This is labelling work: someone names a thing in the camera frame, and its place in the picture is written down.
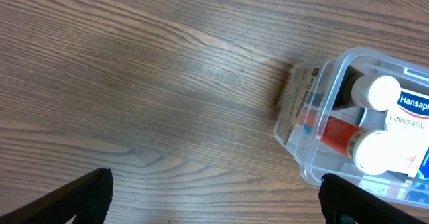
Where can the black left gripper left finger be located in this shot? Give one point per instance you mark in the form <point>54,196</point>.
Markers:
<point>84,200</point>

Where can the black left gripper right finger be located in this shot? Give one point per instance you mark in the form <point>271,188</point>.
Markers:
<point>344,202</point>

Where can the orange Redoxon tablet tube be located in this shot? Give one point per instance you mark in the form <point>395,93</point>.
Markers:
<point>340,142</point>

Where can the clear plastic container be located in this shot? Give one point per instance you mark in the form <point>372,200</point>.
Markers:
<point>363,116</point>

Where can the white Hansaplast plaster box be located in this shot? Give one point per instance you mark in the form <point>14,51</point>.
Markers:
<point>406,124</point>

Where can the dark brown syrup bottle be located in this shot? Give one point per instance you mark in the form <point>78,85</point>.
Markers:
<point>376,92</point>

